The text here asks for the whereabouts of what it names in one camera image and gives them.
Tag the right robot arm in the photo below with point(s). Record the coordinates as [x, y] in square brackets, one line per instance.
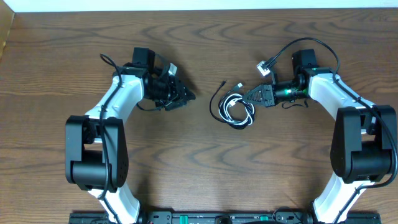
[363, 151]

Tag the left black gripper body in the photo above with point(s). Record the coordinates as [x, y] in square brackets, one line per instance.
[173, 92]

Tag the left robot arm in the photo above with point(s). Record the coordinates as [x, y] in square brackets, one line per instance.
[96, 157]

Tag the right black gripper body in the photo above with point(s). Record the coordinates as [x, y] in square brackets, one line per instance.
[272, 94]

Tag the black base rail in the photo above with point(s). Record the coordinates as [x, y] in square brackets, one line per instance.
[280, 216]

